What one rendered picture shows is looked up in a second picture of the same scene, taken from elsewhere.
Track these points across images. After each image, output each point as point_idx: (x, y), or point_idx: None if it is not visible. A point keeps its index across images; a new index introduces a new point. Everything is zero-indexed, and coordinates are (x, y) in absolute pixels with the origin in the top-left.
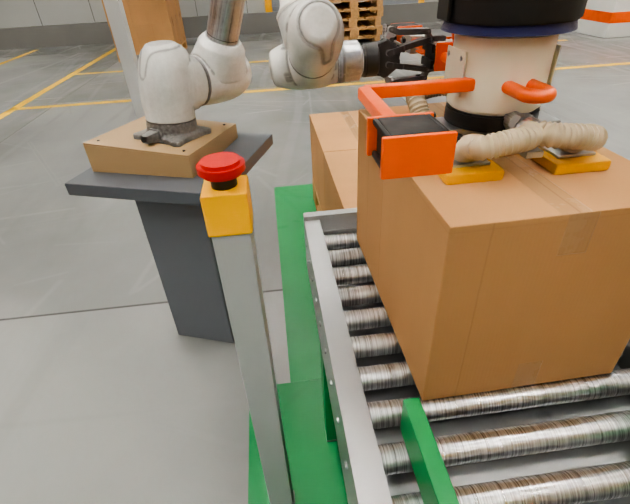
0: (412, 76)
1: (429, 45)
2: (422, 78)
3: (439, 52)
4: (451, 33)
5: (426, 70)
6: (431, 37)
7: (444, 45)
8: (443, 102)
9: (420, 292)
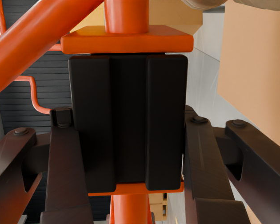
0: (256, 170)
1: (79, 101)
2: (245, 129)
3: (105, 34)
4: (39, 38)
5: (202, 124)
6: (50, 115)
7: (78, 33)
8: None
9: None
